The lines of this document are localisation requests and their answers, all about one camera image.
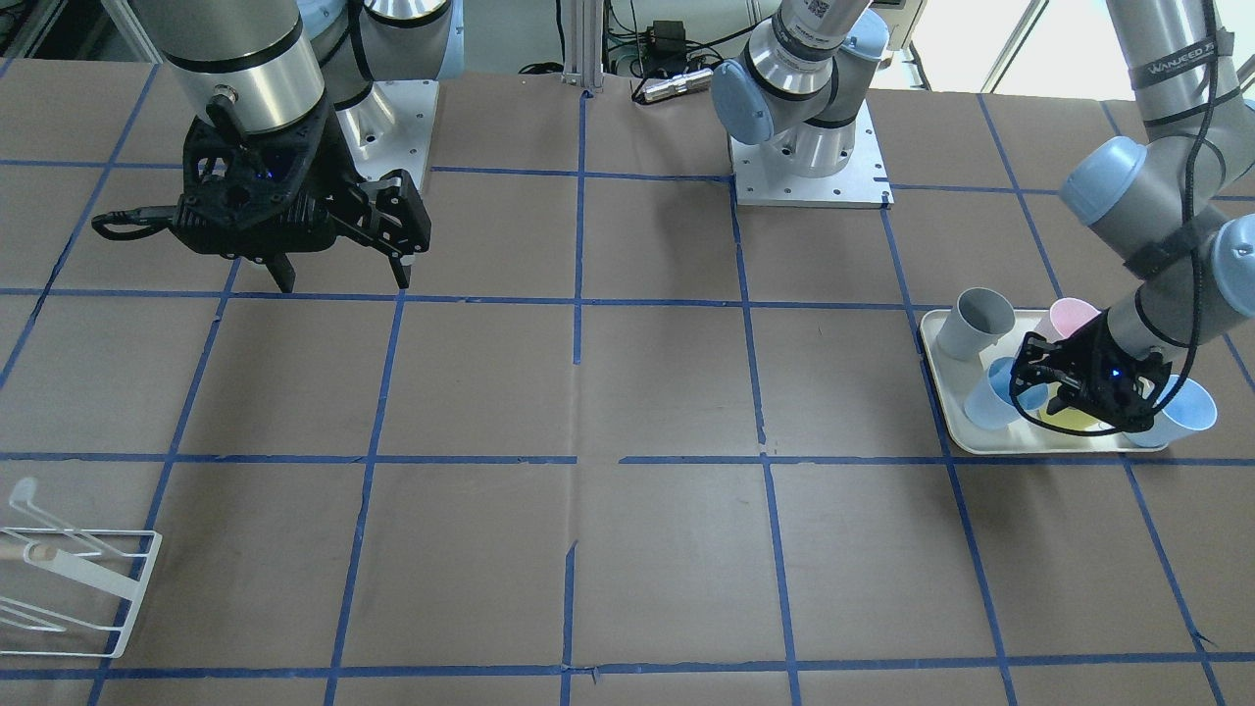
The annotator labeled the light blue plastic cup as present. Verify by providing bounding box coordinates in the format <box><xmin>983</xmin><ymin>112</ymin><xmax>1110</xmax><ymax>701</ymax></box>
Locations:
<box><xmin>963</xmin><ymin>357</ymin><xmax>1049</xmax><ymax>430</ymax></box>

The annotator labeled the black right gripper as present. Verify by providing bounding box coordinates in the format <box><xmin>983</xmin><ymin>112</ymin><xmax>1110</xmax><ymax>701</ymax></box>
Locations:
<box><xmin>172</xmin><ymin>98</ymin><xmax>430</xmax><ymax>293</ymax></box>

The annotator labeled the yellow plastic cup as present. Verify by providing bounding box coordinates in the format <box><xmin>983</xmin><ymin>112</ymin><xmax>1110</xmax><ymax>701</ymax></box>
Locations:
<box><xmin>1032</xmin><ymin>381</ymin><xmax>1119</xmax><ymax>436</ymax></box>

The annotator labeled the pink plastic cup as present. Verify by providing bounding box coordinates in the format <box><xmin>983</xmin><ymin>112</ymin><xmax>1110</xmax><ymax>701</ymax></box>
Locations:
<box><xmin>1032</xmin><ymin>298</ymin><xmax>1101</xmax><ymax>341</ymax></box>

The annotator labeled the grey plastic cup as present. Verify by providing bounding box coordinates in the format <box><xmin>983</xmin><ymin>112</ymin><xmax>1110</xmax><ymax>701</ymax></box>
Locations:
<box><xmin>936</xmin><ymin>286</ymin><xmax>1017</xmax><ymax>361</ymax></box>

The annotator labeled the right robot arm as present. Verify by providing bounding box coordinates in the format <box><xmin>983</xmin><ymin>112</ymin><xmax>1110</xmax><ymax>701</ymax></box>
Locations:
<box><xmin>92</xmin><ymin>1</ymin><xmax>462</xmax><ymax>293</ymax></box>

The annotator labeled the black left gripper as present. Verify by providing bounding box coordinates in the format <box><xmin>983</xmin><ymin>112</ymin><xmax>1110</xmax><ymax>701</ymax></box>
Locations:
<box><xmin>1010</xmin><ymin>316</ymin><xmax>1173</xmax><ymax>434</ymax></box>

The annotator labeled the white plastic tray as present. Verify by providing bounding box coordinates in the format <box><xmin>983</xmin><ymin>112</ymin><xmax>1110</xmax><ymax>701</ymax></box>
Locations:
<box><xmin>919</xmin><ymin>308</ymin><xmax>1166</xmax><ymax>455</ymax></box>

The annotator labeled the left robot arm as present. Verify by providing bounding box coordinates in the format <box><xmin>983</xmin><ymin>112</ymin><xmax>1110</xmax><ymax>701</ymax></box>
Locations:
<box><xmin>712</xmin><ymin>1</ymin><xmax>1252</xmax><ymax>434</ymax></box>

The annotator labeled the white wire dish rack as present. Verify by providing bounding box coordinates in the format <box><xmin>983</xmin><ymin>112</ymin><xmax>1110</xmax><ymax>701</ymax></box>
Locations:
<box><xmin>3</xmin><ymin>477</ymin><xmax>163</xmax><ymax>660</ymax></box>

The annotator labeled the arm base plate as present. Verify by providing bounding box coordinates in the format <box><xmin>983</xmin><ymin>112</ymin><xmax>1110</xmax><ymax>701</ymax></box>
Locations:
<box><xmin>338</xmin><ymin>79</ymin><xmax>441</xmax><ymax>191</ymax></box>
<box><xmin>728</xmin><ymin>103</ymin><xmax>895</xmax><ymax>209</ymax></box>

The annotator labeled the black power adapter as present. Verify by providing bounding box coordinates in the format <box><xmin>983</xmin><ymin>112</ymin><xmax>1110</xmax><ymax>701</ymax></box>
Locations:
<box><xmin>643</xmin><ymin>20</ymin><xmax>686</xmax><ymax>61</ymax></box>

